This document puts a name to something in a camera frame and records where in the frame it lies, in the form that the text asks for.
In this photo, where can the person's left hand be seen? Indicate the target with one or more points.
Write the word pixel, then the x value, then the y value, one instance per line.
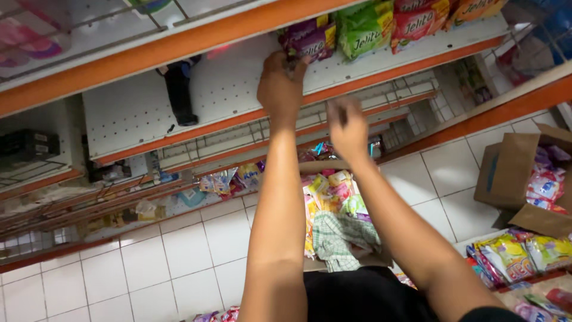
pixel 279 89

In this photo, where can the person's right hand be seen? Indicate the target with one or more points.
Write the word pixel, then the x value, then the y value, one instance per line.
pixel 351 134

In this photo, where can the person's left fingers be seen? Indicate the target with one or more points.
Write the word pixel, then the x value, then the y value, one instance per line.
pixel 292 61

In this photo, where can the person's right fingers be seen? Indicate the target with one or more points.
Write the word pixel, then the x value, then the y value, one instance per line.
pixel 342 109

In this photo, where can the purple jelly snack packet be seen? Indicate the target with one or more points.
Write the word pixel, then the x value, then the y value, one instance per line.
pixel 299 27
pixel 317 44

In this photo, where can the green jelly snack packet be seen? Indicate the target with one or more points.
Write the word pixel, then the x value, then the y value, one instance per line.
pixel 362 31

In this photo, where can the open carton of mixed snacks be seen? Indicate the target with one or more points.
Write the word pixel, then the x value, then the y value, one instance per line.
pixel 333 192

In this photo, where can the red jelly snack packet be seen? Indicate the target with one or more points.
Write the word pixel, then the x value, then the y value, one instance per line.
pixel 418 24

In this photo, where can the black handheld label gun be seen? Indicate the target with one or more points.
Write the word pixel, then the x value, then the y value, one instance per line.
pixel 181 98

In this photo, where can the green checkered cloth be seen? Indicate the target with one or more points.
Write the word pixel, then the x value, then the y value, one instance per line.
pixel 339 237

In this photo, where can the heap of small candy packets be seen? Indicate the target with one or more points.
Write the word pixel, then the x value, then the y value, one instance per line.
pixel 232 179

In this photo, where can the orange jelly snack packet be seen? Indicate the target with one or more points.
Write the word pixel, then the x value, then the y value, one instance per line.
pixel 473 11

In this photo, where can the white and orange store shelf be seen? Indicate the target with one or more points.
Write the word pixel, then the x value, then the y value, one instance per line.
pixel 134 112

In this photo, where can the brown cardboard box with flaps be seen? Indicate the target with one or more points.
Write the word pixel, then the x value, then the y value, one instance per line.
pixel 505 174

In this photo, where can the person's black shirt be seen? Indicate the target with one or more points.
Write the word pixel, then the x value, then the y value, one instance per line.
pixel 357 297

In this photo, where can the heap of pink white packets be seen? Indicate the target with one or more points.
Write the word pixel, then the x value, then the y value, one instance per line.
pixel 545 185

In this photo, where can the row of yellow snack packets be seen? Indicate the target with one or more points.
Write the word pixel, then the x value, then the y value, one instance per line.
pixel 514 257

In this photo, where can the pink snack packets on floor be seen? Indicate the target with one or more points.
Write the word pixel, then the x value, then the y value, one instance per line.
pixel 219 315

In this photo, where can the cardboard tray of colourful packets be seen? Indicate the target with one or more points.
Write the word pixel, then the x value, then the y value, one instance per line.
pixel 540 302

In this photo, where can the black box with white labels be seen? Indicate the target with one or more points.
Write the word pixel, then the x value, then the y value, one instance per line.
pixel 27 147

